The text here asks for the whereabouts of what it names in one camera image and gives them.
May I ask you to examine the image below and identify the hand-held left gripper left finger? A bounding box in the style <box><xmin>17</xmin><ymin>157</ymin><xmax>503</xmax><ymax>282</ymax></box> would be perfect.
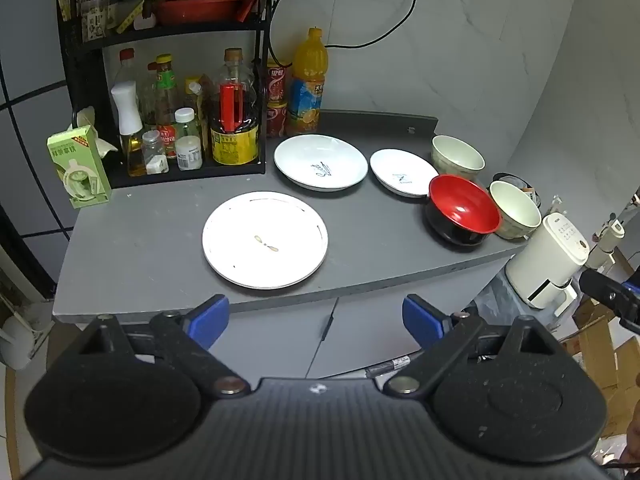
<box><xmin>75</xmin><ymin>294</ymin><xmax>251</xmax><ymax>398</ymax></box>

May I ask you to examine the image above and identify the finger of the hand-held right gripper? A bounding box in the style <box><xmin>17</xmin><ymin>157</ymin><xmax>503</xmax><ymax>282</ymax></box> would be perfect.
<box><xmin>579</xmin><ymin>268</ymin><xmax>640</xmax><ymax>334</ymax></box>

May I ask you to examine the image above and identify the red plastic basin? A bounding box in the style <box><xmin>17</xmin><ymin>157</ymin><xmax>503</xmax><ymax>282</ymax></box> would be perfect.
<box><xmin>151</xmin><ymin>0</ymin><xmax>247</xmax><ymax>26</ymax></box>

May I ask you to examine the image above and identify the cardboard box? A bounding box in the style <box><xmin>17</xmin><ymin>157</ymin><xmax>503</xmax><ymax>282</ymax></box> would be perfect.
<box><xmin>559</xmin><ymin>297</ymin><xmax>640</xmax><ymax>438</ymax></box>

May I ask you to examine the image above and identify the small white plate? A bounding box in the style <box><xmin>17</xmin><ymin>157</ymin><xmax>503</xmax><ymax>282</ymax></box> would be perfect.
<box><xmin>369</xmin><ymin>148</ymin><xmax>440</xmax><ymax>199</ymax></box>

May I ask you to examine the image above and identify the trash bin with bag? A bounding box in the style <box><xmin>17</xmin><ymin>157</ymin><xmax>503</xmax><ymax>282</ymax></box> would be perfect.
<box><xmin>492</xmin><ymin>172</ymin><xmax>542</xmax><ymax>208</ymax></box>

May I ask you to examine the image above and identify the white clamp device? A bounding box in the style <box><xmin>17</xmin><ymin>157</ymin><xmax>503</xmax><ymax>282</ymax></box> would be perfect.
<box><xmin>584</xmin><ymin>187</ymin><xmax>640</xmax><ymax>271</ymax></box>

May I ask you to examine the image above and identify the red ketchup bottle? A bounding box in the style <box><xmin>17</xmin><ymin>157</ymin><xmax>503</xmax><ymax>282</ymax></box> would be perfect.
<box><xmin>154</xmin><ymin>54</ymin><xmax>182</xmax><ymax>159</ymax></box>

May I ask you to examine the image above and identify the white kitchen appliance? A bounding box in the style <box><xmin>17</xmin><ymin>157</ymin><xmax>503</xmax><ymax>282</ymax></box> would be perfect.
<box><xmin>504</xmin><ymin>212</ymin><xmax>590</xmax><ymax>310</ymax></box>

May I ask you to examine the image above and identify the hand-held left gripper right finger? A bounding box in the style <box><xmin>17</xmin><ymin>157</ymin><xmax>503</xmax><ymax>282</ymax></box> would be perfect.
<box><xmin>382</xmin><ymin>294</ymin><xmax>561</xmax><ymax>398</ymax></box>

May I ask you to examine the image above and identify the white-cap glass jar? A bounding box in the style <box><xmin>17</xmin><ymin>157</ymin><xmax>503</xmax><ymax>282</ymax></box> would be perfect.
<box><xmin>174</xmin><ymin>107</ymin><xmax>204</xmax><ymax>171</ymax></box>

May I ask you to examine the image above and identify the green carton box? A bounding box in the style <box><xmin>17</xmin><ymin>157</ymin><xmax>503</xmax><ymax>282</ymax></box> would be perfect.
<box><xmin>46</xmin><ymin>124</ymin><xmax>112</xmax><ymax>210</ymax></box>

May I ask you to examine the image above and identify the medium white deep plate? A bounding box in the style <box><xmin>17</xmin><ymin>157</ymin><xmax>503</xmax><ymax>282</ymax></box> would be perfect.
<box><xmin>273</xmin><ymin>134</ymin><xmax>369</xmax><ymax>193</ymax></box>

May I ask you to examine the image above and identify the small glass seasoning jar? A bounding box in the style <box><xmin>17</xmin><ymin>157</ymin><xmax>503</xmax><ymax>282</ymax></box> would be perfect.
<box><xmin>141</xmin><ymin>130</ymin><xmax>170</xmax><ymax>175</ymax></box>

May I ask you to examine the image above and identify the red and black bowl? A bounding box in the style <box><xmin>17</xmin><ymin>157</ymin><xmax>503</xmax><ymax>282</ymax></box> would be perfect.
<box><xmin>425</xmin><ymin>174</ymin><xmax>502</xmax><ymax>247</ymax></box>

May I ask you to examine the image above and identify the white-top oil spray bottle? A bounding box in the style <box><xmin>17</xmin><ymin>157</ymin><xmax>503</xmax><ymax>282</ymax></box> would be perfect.
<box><xmin>110</xmin><ymin>80</ymin><xmax>147</xmax><ymax>178</ymax></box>

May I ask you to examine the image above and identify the black metal kitchen rack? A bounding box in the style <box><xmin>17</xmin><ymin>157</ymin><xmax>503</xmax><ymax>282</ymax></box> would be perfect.
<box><xmin>55</xmin><ymin>0</ymin><xmax>275</xmax><ymax>190</ymax></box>

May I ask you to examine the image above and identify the crumpled paper towel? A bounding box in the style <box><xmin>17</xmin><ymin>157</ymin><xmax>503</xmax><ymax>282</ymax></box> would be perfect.
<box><xmin>67</xmin><ymin>106</ymin><xmax>120</xmax><ymax>158</ymax></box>

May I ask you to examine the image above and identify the clear bottle with red cap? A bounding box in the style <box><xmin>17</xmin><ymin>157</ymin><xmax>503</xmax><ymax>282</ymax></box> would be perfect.
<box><xmin>113</xmin><ymin>48</ymin><xmax>140</xmax><ymax>87</ymax></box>

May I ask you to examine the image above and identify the black power cable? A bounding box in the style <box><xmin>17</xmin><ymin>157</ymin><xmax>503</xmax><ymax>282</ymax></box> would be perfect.
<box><xmin>269</xmin><ymin>0</ymin><xmax>427</xmax><ymax>63</ymax></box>

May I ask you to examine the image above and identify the large white plate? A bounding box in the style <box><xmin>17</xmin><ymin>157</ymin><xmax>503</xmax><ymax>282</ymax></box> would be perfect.
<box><xmin>202</xmin><ymin>191</ymin><xmax>330</xmax><ymax>291</ymax></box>

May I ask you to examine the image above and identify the orange juice bottle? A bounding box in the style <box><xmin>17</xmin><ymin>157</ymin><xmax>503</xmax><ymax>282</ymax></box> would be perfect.
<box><xmin>286</xmin><ymin>27</ymin><xmax>330</xmax><ymax>136</ymax></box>

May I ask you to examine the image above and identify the cream ceramic bowl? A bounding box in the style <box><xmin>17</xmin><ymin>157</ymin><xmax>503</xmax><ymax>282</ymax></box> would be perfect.
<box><xmin>431</xmin><ymin>134</ymin><xmax>486</xmax><ymax>181</ymax></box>
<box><xmin>488</xmin><ymin>180</ymin><xmax>543</xmax><ymax>240</ymax></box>

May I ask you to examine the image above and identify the white plastic object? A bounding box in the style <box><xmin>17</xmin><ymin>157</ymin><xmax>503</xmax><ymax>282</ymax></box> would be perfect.
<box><xmin>0</xmin><ymin>307</ymin><xmax>38</xmax><ymax>372</ymax></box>

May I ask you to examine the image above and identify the large dark soy sauce bottle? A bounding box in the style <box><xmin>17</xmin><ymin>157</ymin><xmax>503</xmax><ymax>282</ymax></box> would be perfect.
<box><xmin>208</xmin><ymin>48</ymin><xmax>260</xmax><ymax>166</ymax></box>

